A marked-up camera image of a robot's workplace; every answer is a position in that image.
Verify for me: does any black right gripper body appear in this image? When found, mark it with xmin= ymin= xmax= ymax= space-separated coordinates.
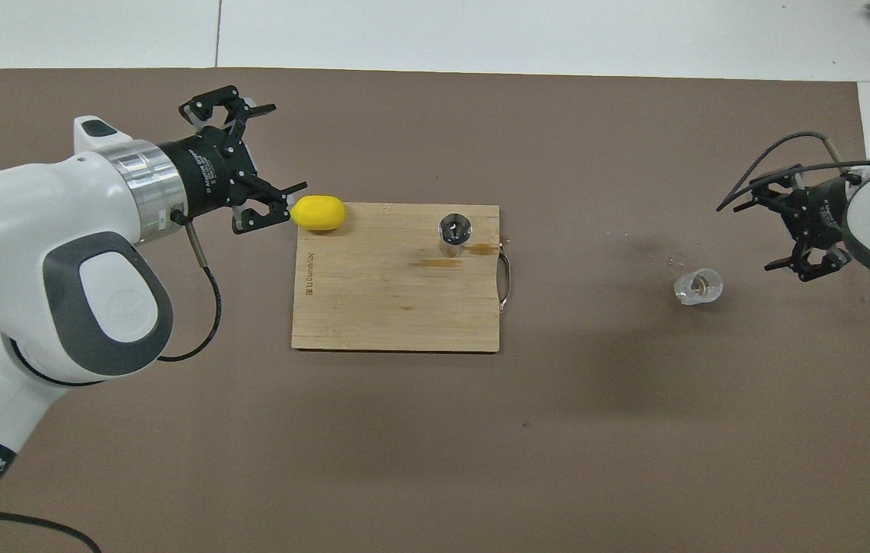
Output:
xmin=782 ymin=180 xmax=852 ymax=253

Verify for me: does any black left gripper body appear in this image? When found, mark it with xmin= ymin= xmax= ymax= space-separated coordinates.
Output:
xmin=158 ymin=125 xmax=260 ymax=225

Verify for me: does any clear plastic cup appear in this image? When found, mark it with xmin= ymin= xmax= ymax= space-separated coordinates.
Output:
xmin=673 ymin=268 xmax=724 ymax=306

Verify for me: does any steel cocktail jigger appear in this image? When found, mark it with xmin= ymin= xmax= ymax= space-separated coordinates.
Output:
xmin=438 ymin=214 xmax=475 ymax=259

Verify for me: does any yellow lemon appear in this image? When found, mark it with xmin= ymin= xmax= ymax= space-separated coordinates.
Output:
xmin=289 ymin=195 xmax=347 ymax=233

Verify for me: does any bamboo cutting board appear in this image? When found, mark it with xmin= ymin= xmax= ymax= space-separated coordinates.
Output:
xmin=290 ymin=203 xmax=514 ymax=354

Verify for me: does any brown table mat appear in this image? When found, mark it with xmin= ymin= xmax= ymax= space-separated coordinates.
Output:
xmin=0 ymin=68 xmax=870 ymax=553

